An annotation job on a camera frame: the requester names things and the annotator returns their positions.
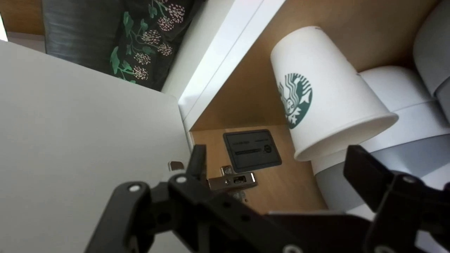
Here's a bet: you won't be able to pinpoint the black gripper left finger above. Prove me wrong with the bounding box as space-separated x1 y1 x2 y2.
86 144 370 253

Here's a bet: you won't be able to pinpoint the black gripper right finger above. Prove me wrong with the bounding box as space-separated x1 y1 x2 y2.
343 144 450 253

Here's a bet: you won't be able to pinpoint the white starbucks paper cup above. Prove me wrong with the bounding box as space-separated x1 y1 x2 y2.
270 26 398 161

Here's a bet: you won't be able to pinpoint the metal cabinet hinge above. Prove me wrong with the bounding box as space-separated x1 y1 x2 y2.
167 160 259 202

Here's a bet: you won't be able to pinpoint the white upper cabinet door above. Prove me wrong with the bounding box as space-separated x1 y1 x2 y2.
0 40 190 253

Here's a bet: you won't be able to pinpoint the white stacked containers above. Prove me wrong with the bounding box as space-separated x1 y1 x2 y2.
308 0 450 253

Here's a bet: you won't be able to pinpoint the dark floral cushion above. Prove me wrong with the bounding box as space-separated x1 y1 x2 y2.
109 0 205 91

